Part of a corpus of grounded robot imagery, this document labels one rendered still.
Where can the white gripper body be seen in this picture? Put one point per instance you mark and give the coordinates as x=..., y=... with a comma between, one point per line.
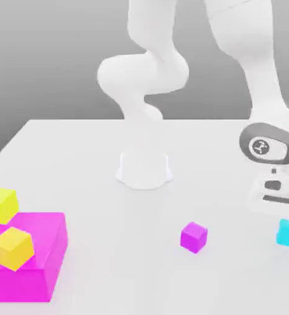
x=272, y=205

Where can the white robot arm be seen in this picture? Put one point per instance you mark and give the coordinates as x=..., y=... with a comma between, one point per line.
x=144, y=71

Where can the small purple cube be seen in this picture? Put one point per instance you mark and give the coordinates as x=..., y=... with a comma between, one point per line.
x=193, y=237

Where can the large magenta box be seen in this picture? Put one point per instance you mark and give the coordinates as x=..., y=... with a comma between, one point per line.
x=35, y=270

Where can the small orange-yellow cube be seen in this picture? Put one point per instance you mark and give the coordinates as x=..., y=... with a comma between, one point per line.
x=12, y=248

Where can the small lime-yellow cube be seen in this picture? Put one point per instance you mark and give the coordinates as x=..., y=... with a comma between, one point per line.
x=0, y=205

